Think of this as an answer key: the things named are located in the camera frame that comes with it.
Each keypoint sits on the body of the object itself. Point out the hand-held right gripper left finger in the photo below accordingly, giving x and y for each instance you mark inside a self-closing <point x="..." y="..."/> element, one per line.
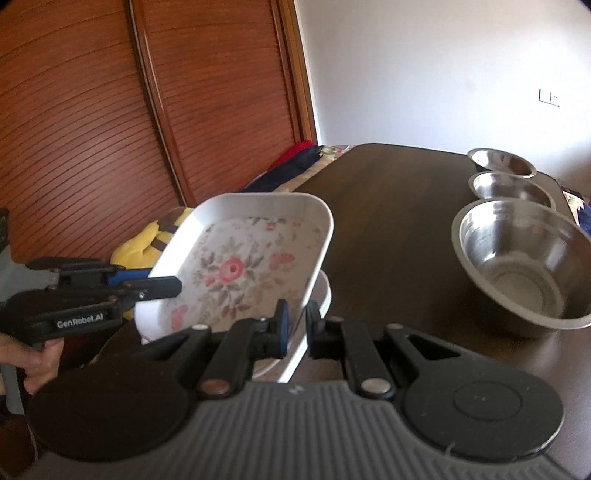
<point x="283" y="330"/>

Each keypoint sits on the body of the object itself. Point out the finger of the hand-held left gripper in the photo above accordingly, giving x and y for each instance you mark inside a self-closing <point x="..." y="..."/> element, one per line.
<point x="159" y="287"/>
<point x="129" y="275"/>

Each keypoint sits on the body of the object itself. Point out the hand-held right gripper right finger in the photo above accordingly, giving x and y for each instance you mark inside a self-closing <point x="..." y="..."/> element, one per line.
<point x="314" y="332"/>

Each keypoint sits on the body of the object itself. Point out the large steel bowl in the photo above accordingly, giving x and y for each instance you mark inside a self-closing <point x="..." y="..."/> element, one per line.
<point x="517" y="277"/>

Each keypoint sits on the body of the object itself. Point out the medium steel bowl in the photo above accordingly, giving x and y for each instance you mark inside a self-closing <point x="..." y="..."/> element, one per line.
<point x="508" y="189"/>

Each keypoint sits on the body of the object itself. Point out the small steel bowl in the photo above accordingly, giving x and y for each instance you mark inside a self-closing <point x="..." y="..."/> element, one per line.
<point x="501" y="161"/>

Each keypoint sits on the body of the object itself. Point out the person's left hand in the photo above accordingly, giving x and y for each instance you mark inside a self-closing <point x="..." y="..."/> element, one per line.
<point x="44" y="364"/>

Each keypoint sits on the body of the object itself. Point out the yellow plush toy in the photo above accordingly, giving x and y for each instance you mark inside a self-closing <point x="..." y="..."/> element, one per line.
<point x="138" y="244"/>

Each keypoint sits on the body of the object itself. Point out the wooden slatted wardrobe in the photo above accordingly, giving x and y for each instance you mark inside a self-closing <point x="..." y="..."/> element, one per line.
<point x="92" y="115"/>

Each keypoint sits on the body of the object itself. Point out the red cloth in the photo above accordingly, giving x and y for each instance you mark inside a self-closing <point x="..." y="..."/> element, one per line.
<point x="295" y="152"/>

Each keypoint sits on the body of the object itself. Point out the floral blanket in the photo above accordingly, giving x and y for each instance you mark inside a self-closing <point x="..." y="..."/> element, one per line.
<point x="330" y="152"/>

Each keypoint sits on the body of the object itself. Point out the white wall socket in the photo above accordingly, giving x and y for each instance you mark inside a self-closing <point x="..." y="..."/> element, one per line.
<point x="549" y="98"/>

